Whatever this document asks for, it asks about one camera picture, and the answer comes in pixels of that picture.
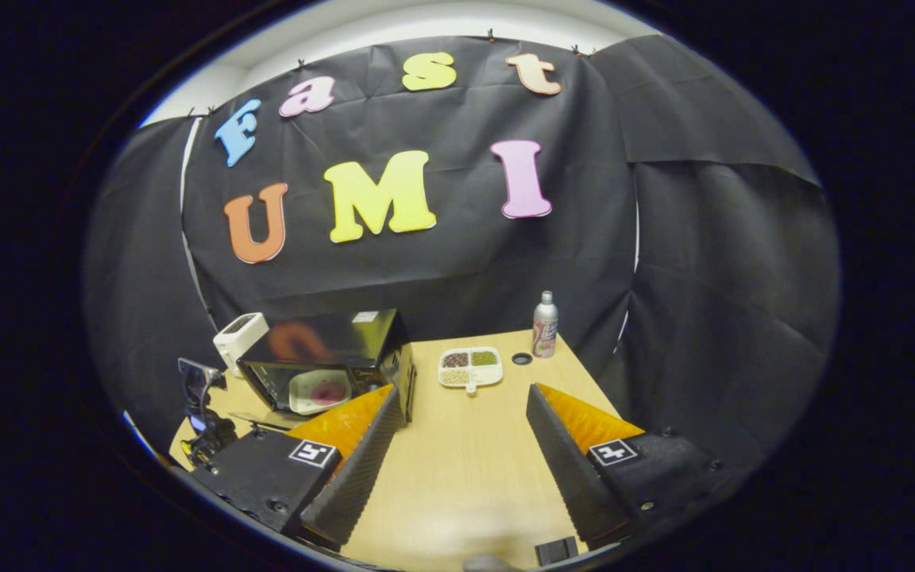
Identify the black electric oven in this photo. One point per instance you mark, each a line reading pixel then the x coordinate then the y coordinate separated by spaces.
pixel 346 334

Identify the white toaster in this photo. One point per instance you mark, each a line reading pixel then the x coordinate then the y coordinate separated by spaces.
pixel 237 342

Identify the black backdrop cloth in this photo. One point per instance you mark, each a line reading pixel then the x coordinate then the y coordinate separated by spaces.
pixel 465 270

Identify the cream rectangular food plate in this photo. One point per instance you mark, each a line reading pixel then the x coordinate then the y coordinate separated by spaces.
pixel 300 396

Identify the white divided plate with grains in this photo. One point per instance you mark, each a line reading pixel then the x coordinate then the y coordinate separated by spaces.
pixel 470 380

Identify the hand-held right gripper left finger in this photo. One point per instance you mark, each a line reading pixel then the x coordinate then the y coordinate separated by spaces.
pixel 358 477

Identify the pink round food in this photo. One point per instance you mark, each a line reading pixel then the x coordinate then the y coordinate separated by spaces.
pixel 329 392

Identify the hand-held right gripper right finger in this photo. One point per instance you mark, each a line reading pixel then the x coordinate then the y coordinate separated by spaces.
pixel 565 469

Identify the silver bottle with red label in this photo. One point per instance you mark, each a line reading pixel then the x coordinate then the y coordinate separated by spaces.
pixel 545 330

